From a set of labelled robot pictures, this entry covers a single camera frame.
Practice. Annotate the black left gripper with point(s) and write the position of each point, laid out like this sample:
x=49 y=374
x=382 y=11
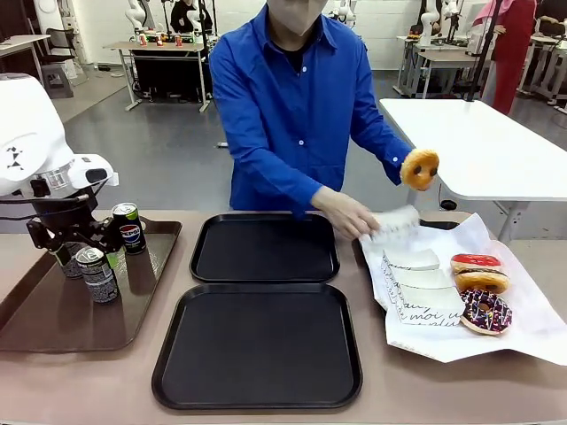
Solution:
x=62 y=210

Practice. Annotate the glazed donut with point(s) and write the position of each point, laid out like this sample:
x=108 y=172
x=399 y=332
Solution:
x=421 y=182
x=469 y=281

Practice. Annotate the red frosted donut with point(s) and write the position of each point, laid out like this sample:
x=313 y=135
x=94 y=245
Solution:
x=476 y=260

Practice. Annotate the person right forearm blue sleeve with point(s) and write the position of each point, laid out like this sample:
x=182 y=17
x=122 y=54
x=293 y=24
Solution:
x=283 y=177

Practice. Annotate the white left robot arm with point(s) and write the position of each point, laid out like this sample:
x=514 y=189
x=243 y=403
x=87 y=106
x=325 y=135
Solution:
x=26 y=124

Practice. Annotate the person left forearm blue sleeve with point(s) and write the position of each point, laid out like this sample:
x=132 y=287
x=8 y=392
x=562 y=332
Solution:
x=381 y=146

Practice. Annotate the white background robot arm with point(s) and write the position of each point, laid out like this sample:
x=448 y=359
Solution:
x=426 y=26
x=137 y=15

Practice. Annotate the white paper donut trays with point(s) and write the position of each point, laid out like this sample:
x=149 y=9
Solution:
x=438 y=224

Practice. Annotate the person right hand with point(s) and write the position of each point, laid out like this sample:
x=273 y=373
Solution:
x=350 y=217

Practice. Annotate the black Pepsi can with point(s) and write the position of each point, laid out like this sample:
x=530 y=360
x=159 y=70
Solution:
x=130 y=234

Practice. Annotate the brown plastic tray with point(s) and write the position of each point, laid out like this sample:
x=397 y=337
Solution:
x=66 y=323

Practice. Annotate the grey step stool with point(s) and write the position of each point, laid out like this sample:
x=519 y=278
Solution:
x=57 y=82

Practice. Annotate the black plastic tray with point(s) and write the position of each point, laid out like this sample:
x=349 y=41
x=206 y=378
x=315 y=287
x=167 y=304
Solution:
x=257 y=350
x=266 y=248

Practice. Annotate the black office chair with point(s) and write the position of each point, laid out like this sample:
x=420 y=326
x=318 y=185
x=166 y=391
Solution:
x=57 y=40

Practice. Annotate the light wood desk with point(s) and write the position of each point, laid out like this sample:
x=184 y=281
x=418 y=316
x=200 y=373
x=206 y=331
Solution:
x=22 y=42

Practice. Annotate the background workbench table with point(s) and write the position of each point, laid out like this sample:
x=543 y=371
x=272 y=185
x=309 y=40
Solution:
x=164 y=46

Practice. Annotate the person torso blue shirt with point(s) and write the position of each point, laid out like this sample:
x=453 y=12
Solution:
x=274 y=133

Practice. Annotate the background person black shirt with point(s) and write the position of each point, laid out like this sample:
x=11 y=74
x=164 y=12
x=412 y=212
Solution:
x=181 y=17

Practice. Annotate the beige face mask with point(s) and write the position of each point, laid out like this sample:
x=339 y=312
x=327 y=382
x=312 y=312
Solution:
x=297 y=22

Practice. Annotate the black round floor object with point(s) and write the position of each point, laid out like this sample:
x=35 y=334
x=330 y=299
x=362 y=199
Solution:
x=448 y=205

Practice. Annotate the chocolate sprinkle donut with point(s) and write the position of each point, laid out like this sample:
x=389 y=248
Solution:
x=471 y=319

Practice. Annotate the background light wood table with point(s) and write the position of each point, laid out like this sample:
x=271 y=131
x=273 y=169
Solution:
x=545 y=42
x=447 y=55

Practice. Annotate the white table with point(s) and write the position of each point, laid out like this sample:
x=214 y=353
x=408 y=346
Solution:
x=487 y=146

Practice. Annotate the black stand pole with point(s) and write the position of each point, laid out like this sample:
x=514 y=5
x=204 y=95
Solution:
x=487 y=44

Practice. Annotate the white paper sheet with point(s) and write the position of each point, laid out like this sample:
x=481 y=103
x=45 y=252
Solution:
x=522 y=319

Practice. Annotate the person in red dress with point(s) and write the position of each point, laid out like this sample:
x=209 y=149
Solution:
x=509 y=53

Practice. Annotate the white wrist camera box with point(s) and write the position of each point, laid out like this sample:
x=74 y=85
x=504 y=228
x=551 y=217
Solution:
x=88 y=170

